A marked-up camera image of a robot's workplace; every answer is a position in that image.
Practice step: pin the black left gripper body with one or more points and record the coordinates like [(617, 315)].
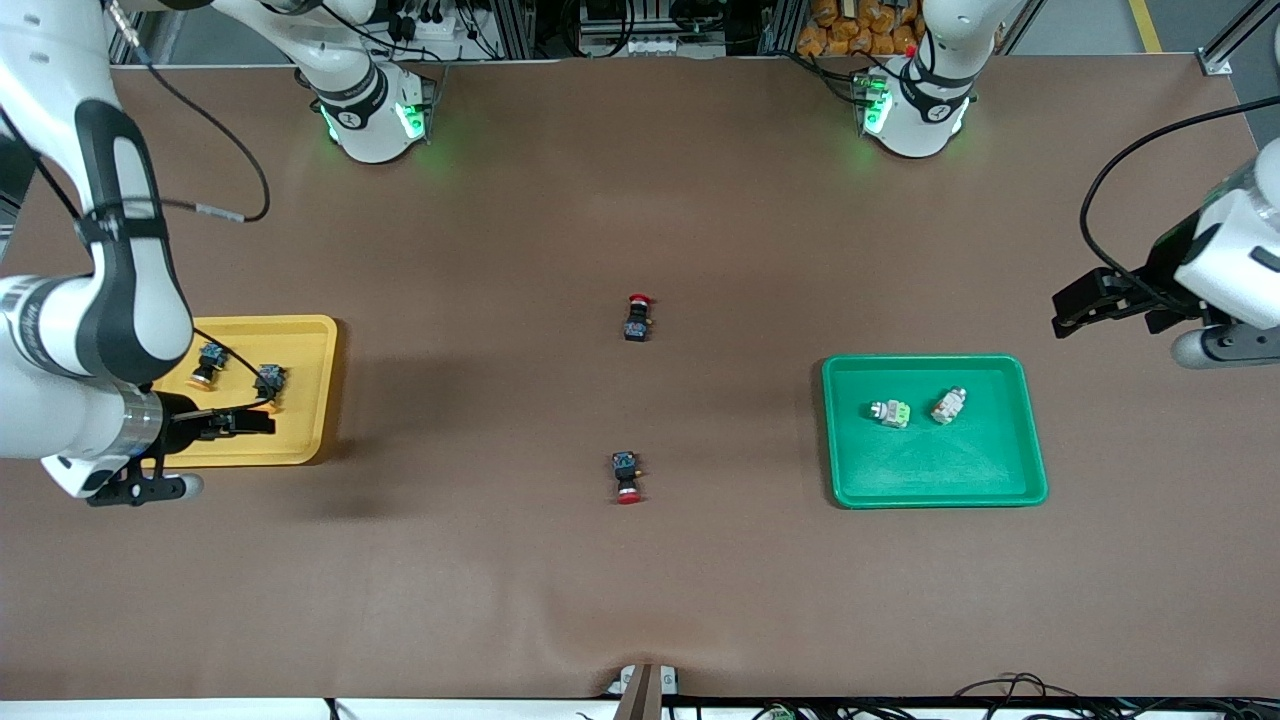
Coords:
[(1163, 262)]

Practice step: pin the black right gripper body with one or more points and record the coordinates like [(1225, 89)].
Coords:
[(178, 424)]

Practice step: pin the yellow mushroom pushbutton switch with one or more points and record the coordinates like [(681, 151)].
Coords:
[(210, 356), (268, 380)]

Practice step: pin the green pushbutton switch white body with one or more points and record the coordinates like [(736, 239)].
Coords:
[(892, 413), (948, 406)]

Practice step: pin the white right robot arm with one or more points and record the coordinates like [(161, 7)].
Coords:
[(50, 420)]

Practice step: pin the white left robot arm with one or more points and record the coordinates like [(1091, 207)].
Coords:
[(915, 130)]

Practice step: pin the yellow plastic tray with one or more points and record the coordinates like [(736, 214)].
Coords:
[(300, 440)]

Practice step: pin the green plastic tray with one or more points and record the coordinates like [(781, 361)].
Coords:
[(930, 470)]

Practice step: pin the pile of orange packages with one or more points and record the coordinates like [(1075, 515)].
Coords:
[(850, 30)]

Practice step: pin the white power strip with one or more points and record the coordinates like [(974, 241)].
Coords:
[(440, 45)]

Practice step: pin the brown table mat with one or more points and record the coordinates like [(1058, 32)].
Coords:
[(640, 600)]

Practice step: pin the green terminal connector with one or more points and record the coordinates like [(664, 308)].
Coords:
[(778, 713)]

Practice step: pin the red mushroom pushbutton switch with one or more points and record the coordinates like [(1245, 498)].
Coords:
[(636, 325), (626, 470)]

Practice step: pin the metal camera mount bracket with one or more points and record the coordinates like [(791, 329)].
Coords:
[(640, 695)]

